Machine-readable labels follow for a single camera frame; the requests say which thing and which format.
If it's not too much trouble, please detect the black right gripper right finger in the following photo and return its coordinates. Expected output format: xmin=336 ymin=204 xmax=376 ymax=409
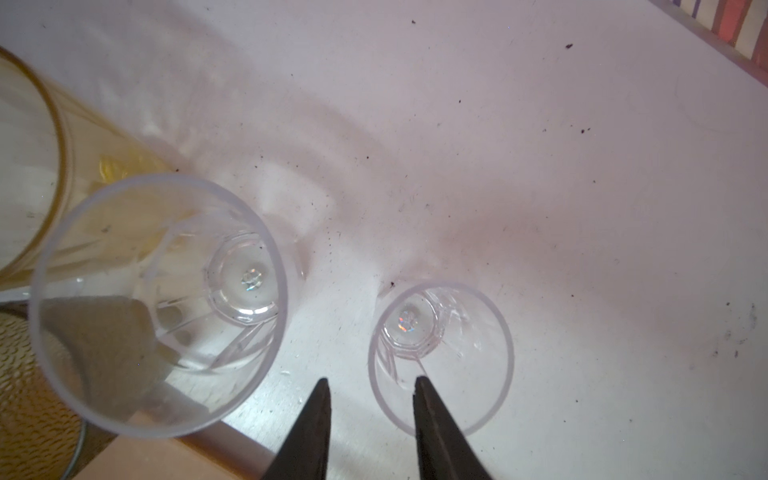
xmin=413 ymin=376 xmax=491 ymax=480

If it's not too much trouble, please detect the yellow amber glass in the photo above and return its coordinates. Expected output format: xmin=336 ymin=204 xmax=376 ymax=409
xmin=1 ymin=49 xmax=170 ymax=290

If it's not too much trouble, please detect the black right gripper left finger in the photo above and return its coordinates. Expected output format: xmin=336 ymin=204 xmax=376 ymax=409
xmin=262 ymin=378 xmax=332 ymax=480

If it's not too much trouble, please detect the small clear glass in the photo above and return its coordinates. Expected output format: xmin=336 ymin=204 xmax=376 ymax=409
xmin=367 ymin=280 xmax=515 ymax=435

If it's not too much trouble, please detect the orange plastic tray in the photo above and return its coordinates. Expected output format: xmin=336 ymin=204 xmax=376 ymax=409
xmin=75 ymin=422 xmax=274 ymax=479

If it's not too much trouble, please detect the olive textured cup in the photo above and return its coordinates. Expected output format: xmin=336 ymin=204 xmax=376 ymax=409
xmin=1 ymin=307 xmax=116 ymax=479

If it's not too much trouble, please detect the clear glass back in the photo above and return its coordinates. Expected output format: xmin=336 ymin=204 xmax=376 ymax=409
xmin=29 ymin=173 xmax=304 ymax=438

